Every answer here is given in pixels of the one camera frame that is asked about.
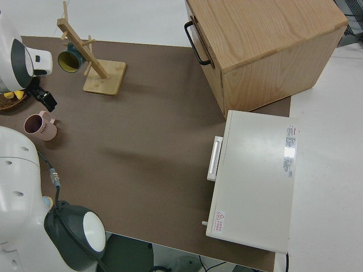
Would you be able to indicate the white toaster oven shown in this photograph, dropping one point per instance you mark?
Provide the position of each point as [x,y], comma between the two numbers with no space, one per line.
[255,175]

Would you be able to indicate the brown table mat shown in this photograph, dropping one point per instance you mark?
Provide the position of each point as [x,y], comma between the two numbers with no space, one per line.
[141,141]

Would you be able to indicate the dark blue mug yellow inside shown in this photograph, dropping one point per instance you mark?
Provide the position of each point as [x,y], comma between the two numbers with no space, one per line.
[69,61]

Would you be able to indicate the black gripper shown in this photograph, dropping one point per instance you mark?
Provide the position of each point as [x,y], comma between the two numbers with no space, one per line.
[35,88]

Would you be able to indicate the pink mug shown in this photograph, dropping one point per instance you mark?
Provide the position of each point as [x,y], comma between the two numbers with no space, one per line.
[45,130]

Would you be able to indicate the wooden mug tree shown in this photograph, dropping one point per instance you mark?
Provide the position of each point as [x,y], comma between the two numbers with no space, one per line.
[105,78]

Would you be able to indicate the yellow corn cob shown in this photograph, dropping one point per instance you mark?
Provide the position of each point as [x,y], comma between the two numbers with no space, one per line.
[19,95]
[10,95]

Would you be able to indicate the wooden cabinet box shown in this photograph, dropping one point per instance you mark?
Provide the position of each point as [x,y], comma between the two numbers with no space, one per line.
[269,42]

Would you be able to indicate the brown wicker basket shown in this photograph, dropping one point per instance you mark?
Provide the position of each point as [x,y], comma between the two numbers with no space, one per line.
[11,104]

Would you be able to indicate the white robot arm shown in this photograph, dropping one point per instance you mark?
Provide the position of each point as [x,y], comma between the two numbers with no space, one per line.
[17,198]

